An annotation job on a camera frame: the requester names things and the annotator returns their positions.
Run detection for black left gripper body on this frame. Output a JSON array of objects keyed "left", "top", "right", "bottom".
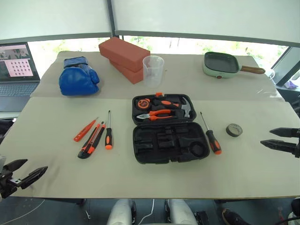
[{"left": 0, "top": 172, "right": 23, "bottom": 199}]

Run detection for orange black utility knife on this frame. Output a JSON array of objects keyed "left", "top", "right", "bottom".
[{"left": 77, "top": 121, "right": 107, "bottom": 160}]

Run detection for orange black tape measure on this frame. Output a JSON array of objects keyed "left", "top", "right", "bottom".
[{"left": 137, "top": 98, "right": 151, "bottom": 109}]

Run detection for black red shoe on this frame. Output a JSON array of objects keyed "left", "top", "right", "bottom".
[{"left": 222, "top": 208, "right": 252, "bottom": 225}]

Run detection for grey blind bottom rail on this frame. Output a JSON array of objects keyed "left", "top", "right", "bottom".
[
  {"left": 114, "top": 30, "right": 300, "bottom": 48},
  {"left": 0, "top": 31, "right": 113, "bottom": 45}
]

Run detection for dark grey tape roll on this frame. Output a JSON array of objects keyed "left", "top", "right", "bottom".
[{"left": 225, "top": 123, "right": 244, "bottom": 138}]

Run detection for white roller blind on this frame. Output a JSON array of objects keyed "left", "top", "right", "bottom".
[
  {"left": 0, "top": 0, "right": 111, "bottom": 41},
  {"left": 112, "top": 0, "right": 300, "bottom": 44}
]

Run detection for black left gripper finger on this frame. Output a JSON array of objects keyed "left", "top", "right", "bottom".
[
  {"left": 3, "top": 159, "right": 29, "bottom": 174},
  {"left": 21, "top": 165, "right": 49, "bottom": 189}
]

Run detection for dark grey window post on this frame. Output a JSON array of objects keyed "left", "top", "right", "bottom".
[{"left": 105, "top": 0, "right": 124, "bottom": 40}]

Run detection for black equipment beside table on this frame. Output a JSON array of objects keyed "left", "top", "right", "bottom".
[{"left": 276, "top": 86, "right": 300, "bottom": 111}]

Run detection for black bag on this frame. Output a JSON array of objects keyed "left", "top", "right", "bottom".
[{"left": 0, "top": 118, "right": 17, "bottom": 144}]

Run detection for white cable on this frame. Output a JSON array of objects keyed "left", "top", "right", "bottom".
[{"left": 137, "top": 199, "right": 156, "bottom": 225}]

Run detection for white right robot leg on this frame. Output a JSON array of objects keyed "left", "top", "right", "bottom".
[{"left": 164, "top": 199, "right": 199, "bottom": 225}]

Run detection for black framed glass panel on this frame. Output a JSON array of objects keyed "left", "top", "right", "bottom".
[{"left": 271, "top": 46, "right": 300, "bottom": 86}]

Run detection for blue boxing glove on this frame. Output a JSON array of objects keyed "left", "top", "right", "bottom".
[{"left": 58, "top": 56, "right": 101, "bottom": 97}]

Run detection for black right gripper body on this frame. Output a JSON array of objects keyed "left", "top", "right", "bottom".
[{"left": 294, "top": 136, "right": 300, "bottom": 159}]

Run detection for grey laptop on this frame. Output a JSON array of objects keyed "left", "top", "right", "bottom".
[{"left": 0, "top": 42, "right": 41, "bottom": 113}]

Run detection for orange black screwdriver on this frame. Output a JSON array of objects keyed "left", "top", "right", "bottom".
[
  {"left": 104, "top": 110, "right": 114, "bottom": 150},
  {"left": 199, "top": 111, "right": 223, "bottom": 156}
]

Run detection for orange handled pliers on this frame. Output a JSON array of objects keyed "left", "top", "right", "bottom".
[{"left": 136, "top": 109, "right": 176, "bottom": 122}]

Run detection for orange test pen screwdriver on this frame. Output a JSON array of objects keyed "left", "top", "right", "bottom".
[{"left": 73, "top": 117, "right": 99, "bottom": 143}]

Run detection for white mug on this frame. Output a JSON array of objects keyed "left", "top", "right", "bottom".
[{"left": 269, "top": 68, "right": 282, "bottom": 81}]

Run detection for green electric frying pan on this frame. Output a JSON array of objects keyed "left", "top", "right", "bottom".
[{"left": 202, "top": 52, "right": 266, "bottom": 80}]

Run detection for white robot leg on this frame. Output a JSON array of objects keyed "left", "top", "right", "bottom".
[
  {"left": 164, "top": 199, "right": 199, "bottom": 225},
  {"left": 107, "top": 198, "right": 137, "bottom": 225}
]

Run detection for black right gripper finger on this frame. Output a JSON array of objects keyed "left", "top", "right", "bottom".
[
  {"left": 260, "top": 139, "right": 298, "bottom": 157},
  {"left": 269, "top": 127, "right": 300, "bottom": 139}
]

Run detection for hammer with orange-black handle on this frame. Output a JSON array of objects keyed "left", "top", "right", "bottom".
[{"left": 152, "top": 97, "right": 194, "bottom": 119}]

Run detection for clear plastic measuring cup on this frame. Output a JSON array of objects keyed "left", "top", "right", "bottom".
[{"left": 142, "top": 55, "right": 165, "bottom": 89}]

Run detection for white left robot leg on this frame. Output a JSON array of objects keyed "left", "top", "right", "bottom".
[{"left": 107, "top": 198, "right": 137, "bottom": 225}]

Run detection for red brick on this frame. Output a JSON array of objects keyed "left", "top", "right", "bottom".
[
  {"left": 108, "top": 58, "right": 145, "bottom": 85},
  {"left": 98, "top": 36, "right": 151, "bottom": 74}
]

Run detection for black tool case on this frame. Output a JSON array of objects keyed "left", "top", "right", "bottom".
[{"left": 131, "top": 92, "right": 210, "bottom": 164}]

